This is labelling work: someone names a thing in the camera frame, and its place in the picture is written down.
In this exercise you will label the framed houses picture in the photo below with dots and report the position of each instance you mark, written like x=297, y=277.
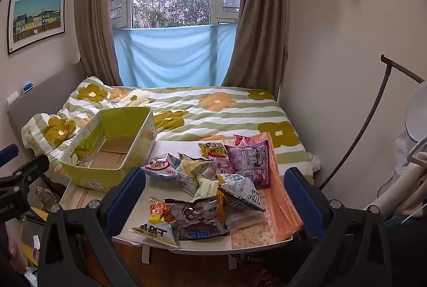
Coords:
x=36, y=20

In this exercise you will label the brown chocolate sponge packet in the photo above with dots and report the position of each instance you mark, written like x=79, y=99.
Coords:
x=200, y=217

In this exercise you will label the black white triangular packet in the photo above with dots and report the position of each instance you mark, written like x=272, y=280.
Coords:
x=240, y=190

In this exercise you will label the clear puffed corn packet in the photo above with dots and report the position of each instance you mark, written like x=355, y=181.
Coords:
x=193, y=170

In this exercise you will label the orange patterned cloth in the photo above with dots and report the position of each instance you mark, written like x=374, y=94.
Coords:
x=280, y=207

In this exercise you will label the pink floral snack packet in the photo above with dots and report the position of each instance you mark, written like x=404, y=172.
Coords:
x=260, y=178

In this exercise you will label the green cardboard box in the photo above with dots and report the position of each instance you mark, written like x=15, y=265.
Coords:
x=140, y=146

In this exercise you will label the purple snack packet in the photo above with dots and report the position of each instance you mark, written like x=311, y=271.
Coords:
x=250, y=157

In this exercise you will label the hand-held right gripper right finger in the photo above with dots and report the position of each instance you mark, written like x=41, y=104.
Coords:
x=302, y=200

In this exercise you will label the light blue cloth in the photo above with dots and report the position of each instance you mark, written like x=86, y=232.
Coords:
x=173, y=53

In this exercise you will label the red pink snack packet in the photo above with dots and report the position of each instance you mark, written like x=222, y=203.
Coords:
x=243, y=140

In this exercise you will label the floral striped blanket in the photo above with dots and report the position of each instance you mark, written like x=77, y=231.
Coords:
x=216, y=116

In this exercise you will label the blue white small item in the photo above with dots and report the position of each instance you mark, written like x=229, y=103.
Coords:
x=27, y=88

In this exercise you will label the grey headboard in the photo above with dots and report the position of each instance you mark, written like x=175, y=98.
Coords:
x=50, y=96

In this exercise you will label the red white snack packet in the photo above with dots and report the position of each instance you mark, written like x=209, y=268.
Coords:
x=163, y=165

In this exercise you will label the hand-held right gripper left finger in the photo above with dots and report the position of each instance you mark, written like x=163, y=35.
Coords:
x=128, y=197

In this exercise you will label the pale green orange packet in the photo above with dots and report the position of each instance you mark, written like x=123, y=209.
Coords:
x=203, y=187

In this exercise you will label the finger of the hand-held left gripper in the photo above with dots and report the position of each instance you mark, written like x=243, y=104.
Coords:
x=8, y=153
x=30, y=170

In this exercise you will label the white cloth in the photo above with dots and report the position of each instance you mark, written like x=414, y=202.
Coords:
x=407, y=157

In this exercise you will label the white wall switch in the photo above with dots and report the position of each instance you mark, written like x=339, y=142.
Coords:
x=13, y=97

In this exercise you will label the white cheese cracker packet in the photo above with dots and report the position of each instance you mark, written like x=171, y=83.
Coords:
x=160, y=230

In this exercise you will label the black curved stand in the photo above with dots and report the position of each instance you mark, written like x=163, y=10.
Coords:
x=377, y=106

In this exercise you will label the small yellow snack packet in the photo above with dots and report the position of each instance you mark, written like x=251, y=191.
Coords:
x=213, y=148

